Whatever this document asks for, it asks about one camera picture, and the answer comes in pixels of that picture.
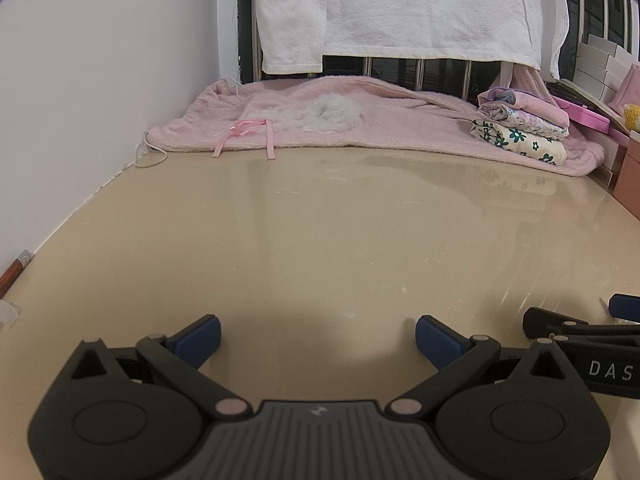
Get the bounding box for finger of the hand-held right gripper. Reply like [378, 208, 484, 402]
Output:
[522, 307, 640, 346]
[609, 293, 640, 322]

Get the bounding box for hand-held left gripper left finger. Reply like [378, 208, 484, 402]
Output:
[69, 314, 249, 419]

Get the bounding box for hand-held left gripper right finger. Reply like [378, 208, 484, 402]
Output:
[390, 314, 572, 419]

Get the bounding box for white green floral pants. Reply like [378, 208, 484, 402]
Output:
[470, 119, 569, 166]

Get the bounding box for brown box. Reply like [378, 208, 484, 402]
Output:
[612, 132, 640, 222]

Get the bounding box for yellow white plush toy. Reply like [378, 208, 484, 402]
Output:
[620, 103, 640, 134]

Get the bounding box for pink flat box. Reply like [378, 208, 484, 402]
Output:
[552, 96, 611, 134]

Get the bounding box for clear plastic piece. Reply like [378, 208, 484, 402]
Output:
[0, 300, 21, 331]

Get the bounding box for red-brown stick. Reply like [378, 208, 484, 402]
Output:
[0, 252, 34, 295]

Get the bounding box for purple patterned garment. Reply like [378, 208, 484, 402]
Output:
[476, 86, 572, 142]

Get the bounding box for dark flat case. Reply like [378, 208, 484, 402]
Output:
[545, 79, 608, 111]

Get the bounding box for pink pillow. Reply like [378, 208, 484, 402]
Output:
[617, 62, 640, 111]

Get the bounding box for pink fleece blanket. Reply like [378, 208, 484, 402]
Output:
[150, 57, 606, 177]

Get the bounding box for stack of white boxes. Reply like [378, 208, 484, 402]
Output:
[575, 34, 640, 111]

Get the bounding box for metal bar railing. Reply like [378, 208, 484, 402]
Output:
[237, 0, 640, 101]

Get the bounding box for white hanging cloth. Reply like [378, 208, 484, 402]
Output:
[254, 0, 571, 80]

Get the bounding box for white cable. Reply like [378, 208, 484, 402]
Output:
[132, 130, 169, 168]

